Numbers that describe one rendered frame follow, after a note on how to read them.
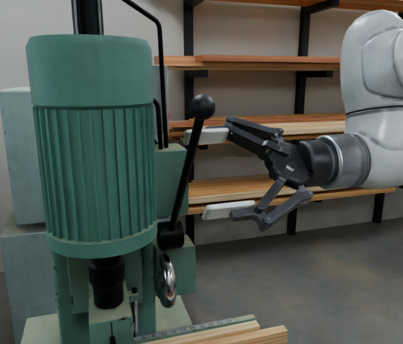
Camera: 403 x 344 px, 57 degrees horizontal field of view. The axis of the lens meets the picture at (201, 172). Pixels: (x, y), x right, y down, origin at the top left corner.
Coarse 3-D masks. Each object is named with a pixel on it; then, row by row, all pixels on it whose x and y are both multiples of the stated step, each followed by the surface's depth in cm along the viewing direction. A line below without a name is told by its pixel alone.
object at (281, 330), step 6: (258, 330) 77; (264, 330) 77; (270, 330) 77; (276, 330) 77; (282, 330) 77; (228, 336) 75; (234, 336) 75; (240, 336) 75; (246, 336) 75; (252, 336) 75; (258, 336) 75; (264, 336) 75; (270, 336) 76; (276, 336) 76; (282, 336) 77; (204, 342) 73; (210, 342) 73; (216, 342) 73; (222, 342) 73; (228, 342) 73; (234, 342) 73; (240, 342) 74; (246, 342) 74; (252, 342) 75; (258, 342) 75; (264, 342) 76; (270, 342) 76; (276, 342) 77; (282, 342) 77
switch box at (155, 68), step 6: (156, 66) 83; (156, 72) 84; (156, 78) 84; (156, 84) 84; (156, 90) 85; (156, 96) 85; (168, 114) 87; (156, 120) 86; (168, 120) 88; (156, 126) 87; (162, 126) 87; (168, 126) 88; (156, 132) 87; (162, 132) 88
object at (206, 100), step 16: (208, 96) 50; (192, 112) 50; (208, 112) 49; (192, 128) 54; (192, 144) 56; (192, 160) 59; (176, 208) 70; (160, 224) 78; (176, 224) 76; (160, 240) 78; (176, 240) 78
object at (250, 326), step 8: (216, 328) 76; (224, 328) 76; (232, 328) 76; (240, 328) 76; (248, 328) 76; (256, 328) 77; (176, 336) 74; (184, 336) 74; (192, 336) 74; (200, 336) 74; (208, 336) 74; (216, 336) 74; (224, 336) 75
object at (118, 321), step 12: (96, 312) 62; (108, 312) 62; (120, 312) 62; (96, 324) 59; (108, 324) 60; (120, 324) 61; (132, 324) 61; (96, 336) 60; (108, 336) 61; (120, 336) 61; (132, 336) 62
